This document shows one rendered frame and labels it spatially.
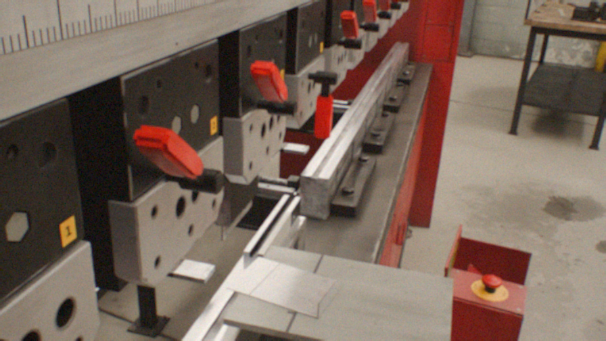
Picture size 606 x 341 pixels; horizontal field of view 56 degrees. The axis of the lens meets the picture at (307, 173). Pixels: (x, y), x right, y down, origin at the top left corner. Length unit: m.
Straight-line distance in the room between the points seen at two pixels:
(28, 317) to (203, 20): 0.26
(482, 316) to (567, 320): 1.47
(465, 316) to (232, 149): 0.74
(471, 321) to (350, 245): 0.29
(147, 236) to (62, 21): 0.17
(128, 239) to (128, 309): 2.03
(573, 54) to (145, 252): 7.69
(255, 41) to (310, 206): 0.64
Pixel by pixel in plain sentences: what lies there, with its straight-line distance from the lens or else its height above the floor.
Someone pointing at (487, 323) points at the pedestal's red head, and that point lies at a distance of 1.20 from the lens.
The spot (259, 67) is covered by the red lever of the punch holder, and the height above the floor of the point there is 1.31.
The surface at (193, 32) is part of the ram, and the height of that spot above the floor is 1.35.
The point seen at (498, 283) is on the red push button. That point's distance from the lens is 1.20.
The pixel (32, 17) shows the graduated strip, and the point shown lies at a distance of 0.31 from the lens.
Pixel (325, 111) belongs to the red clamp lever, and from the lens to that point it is 0.80.
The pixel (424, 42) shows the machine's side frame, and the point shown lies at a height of 0.97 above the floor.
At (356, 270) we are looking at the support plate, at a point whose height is 1.00.
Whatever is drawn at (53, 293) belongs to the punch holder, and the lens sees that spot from 0.34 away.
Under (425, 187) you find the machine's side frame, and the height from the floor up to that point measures 0.24.
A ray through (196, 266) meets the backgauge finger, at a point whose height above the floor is 1.01.
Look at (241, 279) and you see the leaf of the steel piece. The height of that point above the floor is 1.00.
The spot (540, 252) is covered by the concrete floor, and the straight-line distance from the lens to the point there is 3.11.
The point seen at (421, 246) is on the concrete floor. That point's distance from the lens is 2.92.
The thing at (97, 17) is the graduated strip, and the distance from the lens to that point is 0.35.
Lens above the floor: 1.43
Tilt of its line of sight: 23 degrees down
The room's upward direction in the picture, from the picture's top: 3 degrees clockwise
